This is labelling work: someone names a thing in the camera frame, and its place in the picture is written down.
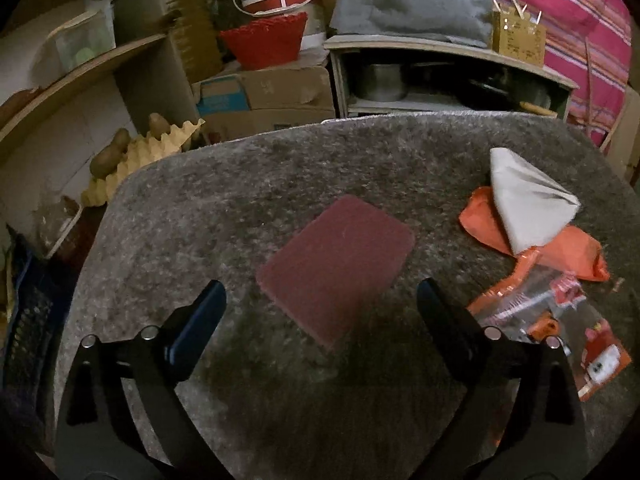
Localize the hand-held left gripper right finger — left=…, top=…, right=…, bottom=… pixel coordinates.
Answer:
left=416, top=277, right=591, bottom=480

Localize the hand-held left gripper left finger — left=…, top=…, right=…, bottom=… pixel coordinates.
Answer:
left=54, top=280, right=236, bottom=480

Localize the maroon scouring pad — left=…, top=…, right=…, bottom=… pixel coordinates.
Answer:
left=256, top=195, right=417, bottom=353

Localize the red printed plastic packet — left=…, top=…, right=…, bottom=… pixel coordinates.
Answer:
left=467, top=247, right=632, bottom=402

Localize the white folded cloth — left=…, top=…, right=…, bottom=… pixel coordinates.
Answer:
left=489, top=147, right=582, bottom=257

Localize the orange plastic wrapper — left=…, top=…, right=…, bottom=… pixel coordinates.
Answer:
left=459, top=186, right=611, bottom=282

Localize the blue plastic crate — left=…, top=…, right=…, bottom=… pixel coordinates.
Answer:
left=0, top=240, right=76, bottom=401

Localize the yellow egg tray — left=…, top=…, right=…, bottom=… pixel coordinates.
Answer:
left=81, top=119, right=207, bottom=208

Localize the large potato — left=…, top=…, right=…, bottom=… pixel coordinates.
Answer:
left=90, top=128, right=132, bottom=178

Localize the plain cardboard box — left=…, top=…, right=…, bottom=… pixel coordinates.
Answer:
left=200, top=107, right=337, bottom=143

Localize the dark pan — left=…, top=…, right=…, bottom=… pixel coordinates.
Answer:
left=407, top=62, right=551, bottom=111

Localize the steel pot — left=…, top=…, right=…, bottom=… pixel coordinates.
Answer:
left=352, top=62, right=408, bottom=103

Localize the stack of cardboard boxes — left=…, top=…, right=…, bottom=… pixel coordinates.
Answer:
left=607, top=85, right=640, bottom=181

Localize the cardboard box with blue label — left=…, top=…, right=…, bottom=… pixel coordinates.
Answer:
left=192, top=65, right=337, bottom=116

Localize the wooden shelf unit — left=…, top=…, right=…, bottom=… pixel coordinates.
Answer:
left=0, top=0, right=201, bottom=261

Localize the red woven basket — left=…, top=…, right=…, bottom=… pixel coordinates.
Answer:
left=218, top=11, right=308, bottom=71

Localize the yellow oil bottle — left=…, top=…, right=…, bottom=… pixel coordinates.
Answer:
left=160, top=0, right=223, bottom=83

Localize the clear plastic container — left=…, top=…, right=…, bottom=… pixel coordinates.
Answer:
left=47, top=7, right=117, bottom=68

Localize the bundle of wooden sticks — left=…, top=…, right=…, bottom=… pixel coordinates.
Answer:
left=492, top=0, right=543, bottom=23

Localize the grey cushion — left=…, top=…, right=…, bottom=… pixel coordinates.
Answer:
left=330, top=0, right=495, bottom=48

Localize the pink striped blanket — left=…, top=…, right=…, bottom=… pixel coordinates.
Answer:
left=480, top=0, right=633, bottom=151

